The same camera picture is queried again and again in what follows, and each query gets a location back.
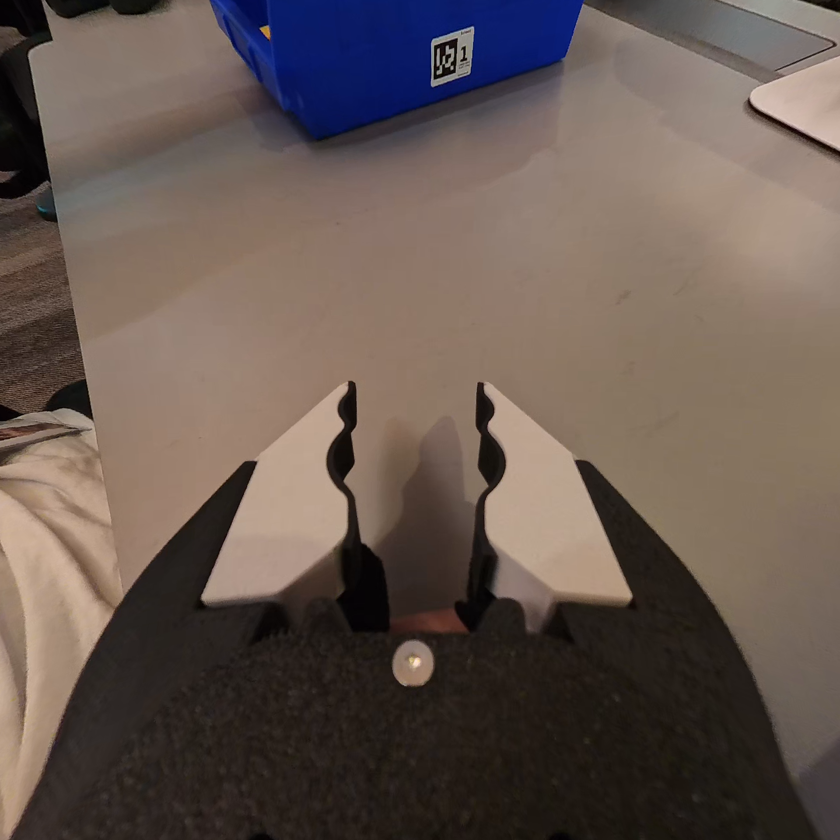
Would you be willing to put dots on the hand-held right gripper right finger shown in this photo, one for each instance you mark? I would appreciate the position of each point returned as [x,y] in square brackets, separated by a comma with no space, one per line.
[551,525]

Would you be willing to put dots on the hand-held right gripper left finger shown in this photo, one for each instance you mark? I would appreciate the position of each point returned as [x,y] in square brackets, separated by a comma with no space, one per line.
[282,525]

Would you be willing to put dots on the blue plastic bin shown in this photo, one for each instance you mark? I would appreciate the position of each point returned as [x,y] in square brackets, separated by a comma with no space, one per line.
[367,59]

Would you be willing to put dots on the small teal object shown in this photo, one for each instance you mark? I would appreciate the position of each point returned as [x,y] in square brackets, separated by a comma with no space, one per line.
[46,208]

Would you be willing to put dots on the person's white clothing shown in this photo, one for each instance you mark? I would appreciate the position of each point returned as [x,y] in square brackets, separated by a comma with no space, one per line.
[46,558]

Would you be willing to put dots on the dark shoe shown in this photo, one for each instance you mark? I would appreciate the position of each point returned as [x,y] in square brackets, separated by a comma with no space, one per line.
[71,399]

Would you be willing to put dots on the black chair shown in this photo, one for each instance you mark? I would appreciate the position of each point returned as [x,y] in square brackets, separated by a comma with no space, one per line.
[19,98]

